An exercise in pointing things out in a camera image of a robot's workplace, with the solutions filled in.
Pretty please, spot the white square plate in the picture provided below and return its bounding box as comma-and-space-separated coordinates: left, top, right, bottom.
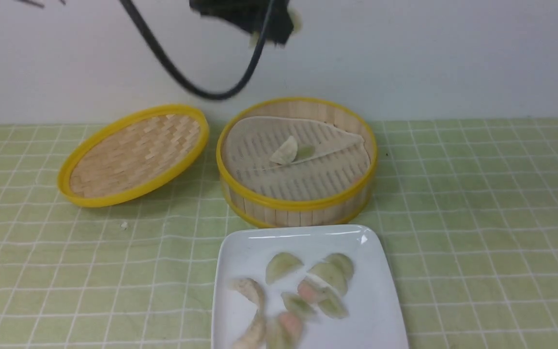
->
211, 224, 409, 349

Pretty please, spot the beige dumpling plate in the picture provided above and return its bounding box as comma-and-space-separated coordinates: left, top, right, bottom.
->
230, 278, 266, 311
231, 311, 266, 349

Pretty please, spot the green checkered tablecloth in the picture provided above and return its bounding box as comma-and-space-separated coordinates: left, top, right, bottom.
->
0, 119, 558, 349

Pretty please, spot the green dumpling plate centre right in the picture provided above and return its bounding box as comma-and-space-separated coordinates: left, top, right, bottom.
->
308, 261, 348, 296

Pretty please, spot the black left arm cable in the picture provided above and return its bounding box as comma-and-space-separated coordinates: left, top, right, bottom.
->
118, 0, 277, 101

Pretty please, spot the green dumpling plate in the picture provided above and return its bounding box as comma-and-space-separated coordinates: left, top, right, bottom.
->
308, 261, 348, 296
324, 253, 354, 281
281, 292, 317, 321
265, 252, 304, 285
317, 293, 349, 319

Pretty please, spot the green dumpling plate top right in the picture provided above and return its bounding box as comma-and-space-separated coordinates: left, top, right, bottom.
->
324, 253, 354, 281

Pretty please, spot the yellow rimmed bamboo steamer basket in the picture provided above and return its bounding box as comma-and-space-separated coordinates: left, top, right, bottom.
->
216, 97, 378, 228

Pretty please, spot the pink dumpling plate centre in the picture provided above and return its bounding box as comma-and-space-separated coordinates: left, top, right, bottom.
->
297, 277, 330, 304

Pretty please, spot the green dumpling in steamer front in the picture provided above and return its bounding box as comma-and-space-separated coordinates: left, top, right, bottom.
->
294, 145, 316, 163

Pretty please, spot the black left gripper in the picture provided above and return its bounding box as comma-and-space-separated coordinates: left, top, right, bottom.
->
189, 0, 295, 46

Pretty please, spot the green dumpling plate lower centre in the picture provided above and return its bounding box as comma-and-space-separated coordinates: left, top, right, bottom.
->
281, 292, 317, 321

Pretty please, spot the beige dumpling plate bottom left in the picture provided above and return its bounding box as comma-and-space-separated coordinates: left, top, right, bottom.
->
231, 311, 266, 349

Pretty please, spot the pink dumpling plate bottom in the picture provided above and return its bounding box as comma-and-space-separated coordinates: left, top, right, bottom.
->
265, 311, 304, 349

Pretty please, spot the green dumpling plate lower right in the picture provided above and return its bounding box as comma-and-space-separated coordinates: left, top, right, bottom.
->
317, 293, 349, 319

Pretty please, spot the green dumpling plate top left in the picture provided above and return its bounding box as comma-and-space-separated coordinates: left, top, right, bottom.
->
265, 252, 304, 285

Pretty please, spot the yellow rimmed bamboo steamer lid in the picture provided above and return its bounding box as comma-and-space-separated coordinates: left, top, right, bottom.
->
57, 104, 210, 207

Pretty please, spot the white dumpling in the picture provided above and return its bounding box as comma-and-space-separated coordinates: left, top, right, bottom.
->
269, 135, 298, 165

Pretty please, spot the pink dumpling plate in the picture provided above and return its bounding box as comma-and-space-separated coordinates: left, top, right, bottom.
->
265, 311, 304, 349
297, 277, 330, 304

